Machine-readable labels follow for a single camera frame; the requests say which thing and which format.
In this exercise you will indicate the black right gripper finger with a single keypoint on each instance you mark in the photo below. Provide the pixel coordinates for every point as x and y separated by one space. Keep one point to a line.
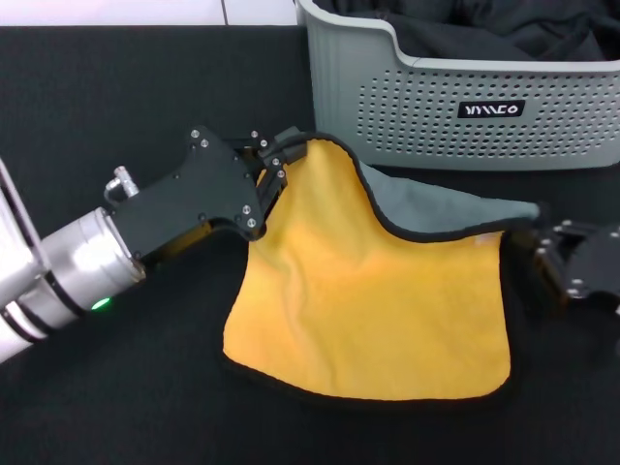
571 231
545 271

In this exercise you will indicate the grey and yellow towel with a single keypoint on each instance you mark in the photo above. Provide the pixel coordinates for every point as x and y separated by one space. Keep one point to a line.
363 290

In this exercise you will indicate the black tablecloth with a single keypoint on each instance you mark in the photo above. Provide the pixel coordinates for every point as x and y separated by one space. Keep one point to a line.
121 387

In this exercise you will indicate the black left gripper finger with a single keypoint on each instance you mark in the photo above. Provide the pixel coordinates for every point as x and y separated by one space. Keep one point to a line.
273 186
290 145

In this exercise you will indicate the black cloth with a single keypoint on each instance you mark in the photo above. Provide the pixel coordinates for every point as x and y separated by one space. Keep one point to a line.
484 34

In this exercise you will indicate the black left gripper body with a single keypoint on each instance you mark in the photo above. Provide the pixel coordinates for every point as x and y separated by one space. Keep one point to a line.
189 203

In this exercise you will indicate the grey perforated storage box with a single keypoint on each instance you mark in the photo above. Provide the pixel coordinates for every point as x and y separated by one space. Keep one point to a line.
436 97

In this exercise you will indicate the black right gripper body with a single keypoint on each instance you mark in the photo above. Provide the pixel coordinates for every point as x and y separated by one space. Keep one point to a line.
598 269

